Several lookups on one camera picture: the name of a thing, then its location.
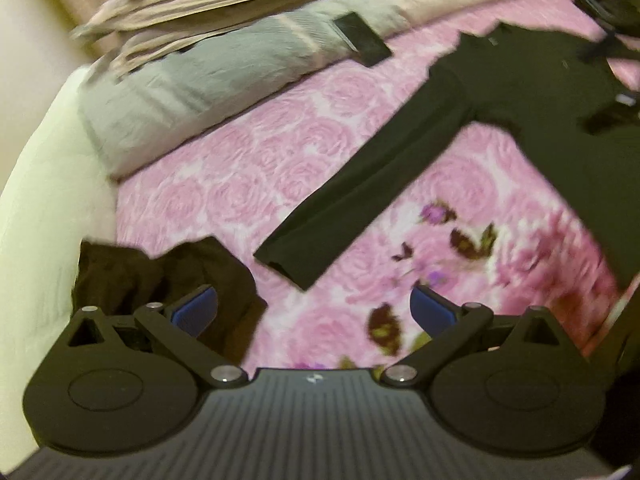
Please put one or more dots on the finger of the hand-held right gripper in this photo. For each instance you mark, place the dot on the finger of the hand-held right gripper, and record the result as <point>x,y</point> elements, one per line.
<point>607,46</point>
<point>612,116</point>

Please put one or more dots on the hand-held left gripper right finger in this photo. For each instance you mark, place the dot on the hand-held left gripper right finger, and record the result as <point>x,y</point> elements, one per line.
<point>431,311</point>

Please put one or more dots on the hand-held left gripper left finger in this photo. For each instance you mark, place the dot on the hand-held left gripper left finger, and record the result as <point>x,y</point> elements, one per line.
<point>196,311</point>

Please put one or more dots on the black long-sleeve shirt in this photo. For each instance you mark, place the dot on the black long-sleeve shirt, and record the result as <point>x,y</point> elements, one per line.
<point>525,90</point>

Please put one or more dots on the dark brown crumpled cloth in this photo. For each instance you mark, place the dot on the dark brown crumpled cloth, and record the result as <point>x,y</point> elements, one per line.
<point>150,275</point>

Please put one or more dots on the pink rose-print bed sheet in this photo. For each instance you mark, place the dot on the pink rose-print bed sheet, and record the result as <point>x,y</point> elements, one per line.
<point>300,130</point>

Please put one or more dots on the grey pillow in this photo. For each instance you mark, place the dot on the grey pillow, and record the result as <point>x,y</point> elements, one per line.
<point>200,80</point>

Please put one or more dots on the black smartphone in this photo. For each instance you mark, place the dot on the black smartphone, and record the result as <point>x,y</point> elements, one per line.
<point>362,39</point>

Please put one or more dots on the stack of beige folded blankets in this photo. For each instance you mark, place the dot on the stack of beige folded blankets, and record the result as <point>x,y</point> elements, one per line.
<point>210,0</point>

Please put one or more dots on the cream padded bed frame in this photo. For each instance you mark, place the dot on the cream padded bed frame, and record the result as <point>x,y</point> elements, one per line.
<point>50,200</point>

